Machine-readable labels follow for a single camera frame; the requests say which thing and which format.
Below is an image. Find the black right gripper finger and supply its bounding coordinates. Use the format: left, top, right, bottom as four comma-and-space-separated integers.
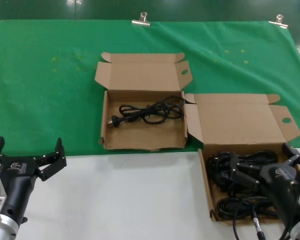
229, 150, 263, 192
281, 142, 300, 172

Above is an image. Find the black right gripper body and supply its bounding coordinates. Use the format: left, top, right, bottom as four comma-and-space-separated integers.
259, 163, 300, 227

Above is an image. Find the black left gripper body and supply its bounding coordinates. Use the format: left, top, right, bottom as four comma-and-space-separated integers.
0, 155, 40, 227

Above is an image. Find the black power cord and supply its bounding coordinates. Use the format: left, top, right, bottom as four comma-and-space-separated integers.
111, 96, 186, 129
206, 149, 278, 193
216, 196, 281, 221

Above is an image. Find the open brown cardboard box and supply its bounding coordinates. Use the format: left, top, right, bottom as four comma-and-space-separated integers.
184, 93, 300, 226
94, 51, 193, 152

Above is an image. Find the green table cloth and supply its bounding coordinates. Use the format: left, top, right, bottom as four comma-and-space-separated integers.
0, 19, 300, 156

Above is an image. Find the silver metal binder clip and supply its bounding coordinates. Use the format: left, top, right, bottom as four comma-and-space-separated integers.
268, 14, 289, 29
131, 11, 152, 27

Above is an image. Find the black cable with silver connector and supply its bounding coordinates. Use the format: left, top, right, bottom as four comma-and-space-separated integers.
251, 209, 266, 240

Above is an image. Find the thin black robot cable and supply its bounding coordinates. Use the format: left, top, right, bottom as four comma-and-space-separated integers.
232, 217, 242, 238

